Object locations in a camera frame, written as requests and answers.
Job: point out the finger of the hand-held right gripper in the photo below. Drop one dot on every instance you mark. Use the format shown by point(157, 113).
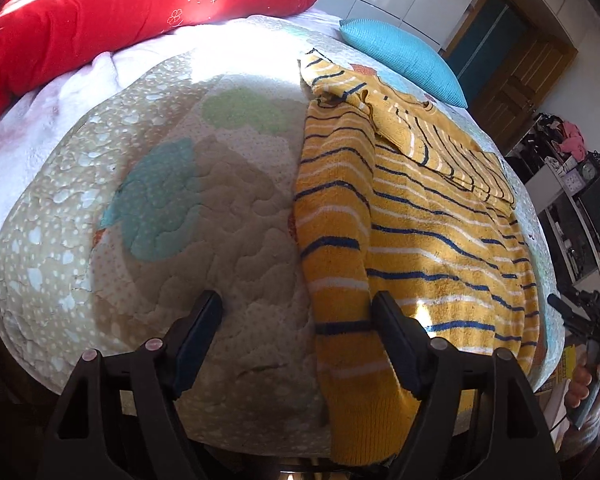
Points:
point(564, 310)

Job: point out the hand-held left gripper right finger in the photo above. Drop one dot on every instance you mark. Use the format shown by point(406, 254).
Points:
point(399, 345)

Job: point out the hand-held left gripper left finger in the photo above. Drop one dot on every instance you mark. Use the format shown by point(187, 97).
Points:
point(194, 340)

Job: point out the yellow striped knit sweater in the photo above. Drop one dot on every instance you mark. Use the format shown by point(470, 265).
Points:
point(420, 240)

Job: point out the person's right hand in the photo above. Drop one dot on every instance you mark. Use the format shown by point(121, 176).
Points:
point(577, 385)

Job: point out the beige patterned quilted blanket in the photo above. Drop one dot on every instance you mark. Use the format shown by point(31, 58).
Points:
point(180, 230)

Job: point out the cluttered black white shelf unit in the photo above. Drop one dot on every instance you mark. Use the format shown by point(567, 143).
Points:
point(565, 195)

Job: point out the round clock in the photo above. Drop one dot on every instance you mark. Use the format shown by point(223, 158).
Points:
point(589, 171)

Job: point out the pink cloth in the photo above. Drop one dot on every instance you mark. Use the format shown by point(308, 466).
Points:
point(572, 139)

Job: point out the wooden door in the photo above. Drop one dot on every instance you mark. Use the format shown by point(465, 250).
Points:
point(512, 75)

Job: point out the white fleece blanket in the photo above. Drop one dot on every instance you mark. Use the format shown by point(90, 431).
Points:
point(40, 125)

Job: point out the blue knit pillow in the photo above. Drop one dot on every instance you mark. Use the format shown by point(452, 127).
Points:
point(405, 57)

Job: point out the red embroidered pillow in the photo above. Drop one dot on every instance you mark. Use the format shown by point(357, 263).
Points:
point(105, 15)

